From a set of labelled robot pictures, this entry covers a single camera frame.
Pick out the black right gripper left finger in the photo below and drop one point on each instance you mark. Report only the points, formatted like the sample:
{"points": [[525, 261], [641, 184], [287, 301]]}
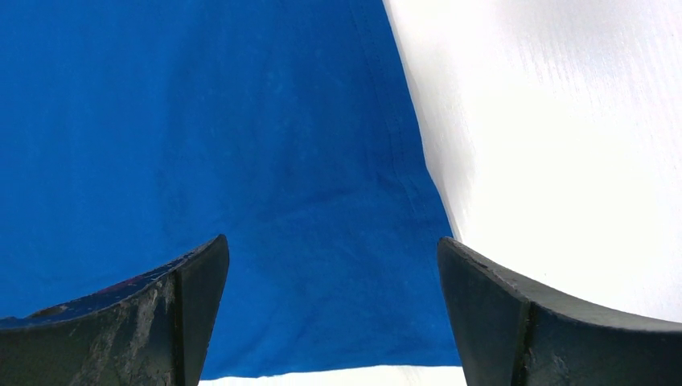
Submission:
{"points": [[152, 329]]}

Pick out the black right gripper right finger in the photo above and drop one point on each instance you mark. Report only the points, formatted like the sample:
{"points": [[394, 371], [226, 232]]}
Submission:
{"points": [[512, 330]]}

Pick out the blue printed t shirt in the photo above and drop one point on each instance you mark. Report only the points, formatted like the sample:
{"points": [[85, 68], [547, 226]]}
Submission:
{"points": [[134, 131]]}

